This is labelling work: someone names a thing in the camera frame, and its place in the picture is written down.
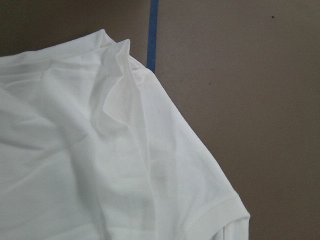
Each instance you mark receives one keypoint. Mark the white long-sleeve printed shirt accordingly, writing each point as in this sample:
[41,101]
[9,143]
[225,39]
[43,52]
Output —
[93,148]

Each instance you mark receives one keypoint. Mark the blue tape grid lines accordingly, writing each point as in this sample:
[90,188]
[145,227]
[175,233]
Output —
[152,35]

